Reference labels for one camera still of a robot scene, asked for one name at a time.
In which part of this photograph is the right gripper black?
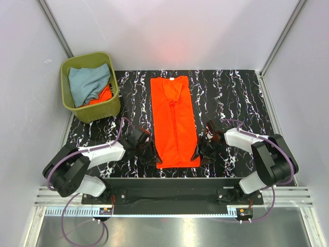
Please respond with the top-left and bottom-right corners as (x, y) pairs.
(191, 136), (224, 166)

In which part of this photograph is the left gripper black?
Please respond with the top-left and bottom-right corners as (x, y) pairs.
(135, 140), (162, 167)

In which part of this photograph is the orange t shirt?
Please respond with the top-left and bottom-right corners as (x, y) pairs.
(80, 84), (113, 107)
(150, 76), (200, 169)

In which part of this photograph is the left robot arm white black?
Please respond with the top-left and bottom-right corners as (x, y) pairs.
(42, 129), (162, 204)

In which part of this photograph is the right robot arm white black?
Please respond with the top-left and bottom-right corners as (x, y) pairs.
(191, 118), (299, 204)

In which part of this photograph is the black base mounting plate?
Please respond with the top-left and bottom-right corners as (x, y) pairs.
(81, 178), (264, 217)

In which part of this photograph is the olive green plastic basket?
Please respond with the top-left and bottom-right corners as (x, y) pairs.
(60, 52), (121, 124)

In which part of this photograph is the grey blue t shirt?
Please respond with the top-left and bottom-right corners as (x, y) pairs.
(68, 64), (111, 108)

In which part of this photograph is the aluminium frame rail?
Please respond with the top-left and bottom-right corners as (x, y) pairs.
(34, 187), (313, 218)

